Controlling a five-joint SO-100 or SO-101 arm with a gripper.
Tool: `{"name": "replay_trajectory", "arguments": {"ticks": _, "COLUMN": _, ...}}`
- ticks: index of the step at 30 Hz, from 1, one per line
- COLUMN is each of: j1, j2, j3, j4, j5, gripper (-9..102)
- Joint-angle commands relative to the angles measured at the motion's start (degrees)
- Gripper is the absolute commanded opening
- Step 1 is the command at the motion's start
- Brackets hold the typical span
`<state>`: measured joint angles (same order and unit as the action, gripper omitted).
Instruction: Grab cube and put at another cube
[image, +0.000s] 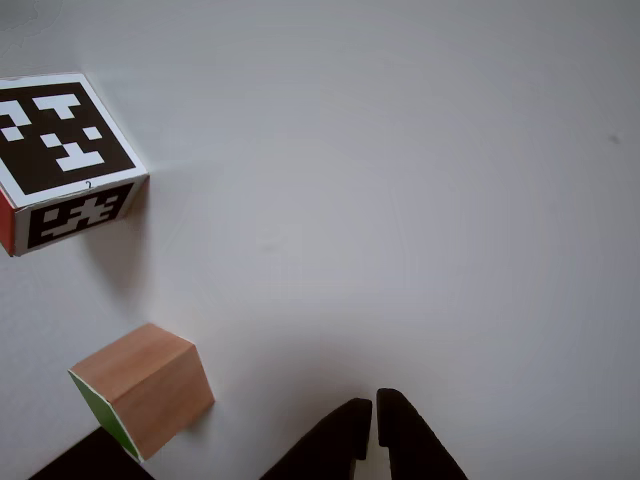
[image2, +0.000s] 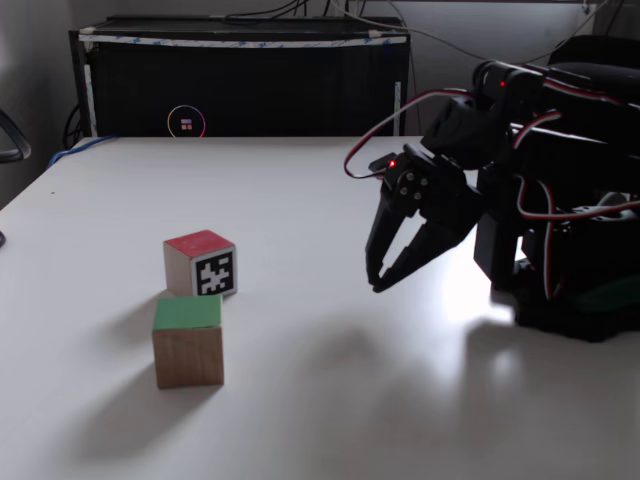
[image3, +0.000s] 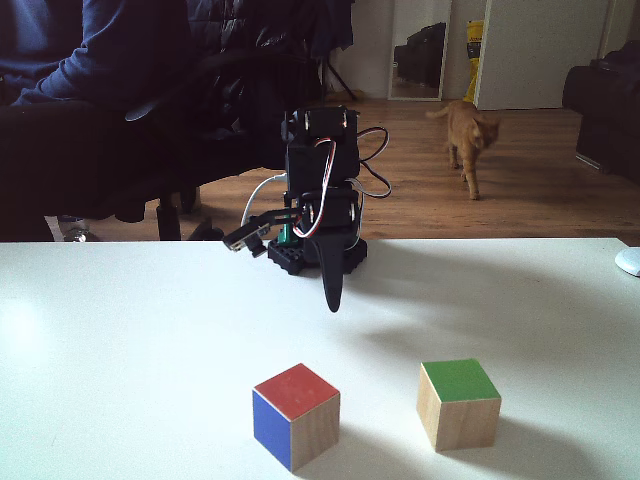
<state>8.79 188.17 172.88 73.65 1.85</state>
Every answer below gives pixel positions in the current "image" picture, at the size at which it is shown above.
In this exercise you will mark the wooden cube with green face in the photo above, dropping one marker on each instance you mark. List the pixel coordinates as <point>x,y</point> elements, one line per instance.
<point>150,385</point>

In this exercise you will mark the wooden cube with marker stickers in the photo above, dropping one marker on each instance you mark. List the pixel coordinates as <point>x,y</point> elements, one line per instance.
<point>60,140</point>

